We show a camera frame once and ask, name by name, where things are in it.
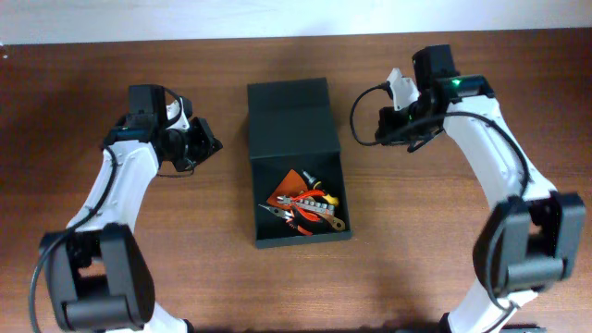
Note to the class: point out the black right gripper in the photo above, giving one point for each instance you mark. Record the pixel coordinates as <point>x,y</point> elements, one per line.
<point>386,126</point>

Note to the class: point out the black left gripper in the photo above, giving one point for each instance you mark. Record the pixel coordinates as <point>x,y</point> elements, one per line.
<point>206,145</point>

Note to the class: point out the black box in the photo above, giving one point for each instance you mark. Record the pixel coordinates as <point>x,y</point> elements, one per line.
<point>291,127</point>

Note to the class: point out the small orange cutting pliers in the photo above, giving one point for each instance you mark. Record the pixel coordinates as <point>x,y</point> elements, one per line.
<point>310,195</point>

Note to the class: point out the orange scraper with wooden handle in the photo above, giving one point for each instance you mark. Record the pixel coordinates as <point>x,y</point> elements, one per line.
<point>293,185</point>

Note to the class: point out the orange black long-nose pliers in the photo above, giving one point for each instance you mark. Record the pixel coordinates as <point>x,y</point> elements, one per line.
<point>277,213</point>

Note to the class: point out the yellow black stubby screwdriver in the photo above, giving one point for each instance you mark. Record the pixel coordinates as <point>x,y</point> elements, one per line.
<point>314,183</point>

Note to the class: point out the orange socket rail holder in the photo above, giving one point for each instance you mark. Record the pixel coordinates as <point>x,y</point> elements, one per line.
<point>316,207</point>

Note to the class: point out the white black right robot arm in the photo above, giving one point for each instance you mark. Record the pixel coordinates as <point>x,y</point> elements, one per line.
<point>531,238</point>

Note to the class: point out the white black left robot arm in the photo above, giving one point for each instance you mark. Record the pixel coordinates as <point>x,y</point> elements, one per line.
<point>96,276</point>

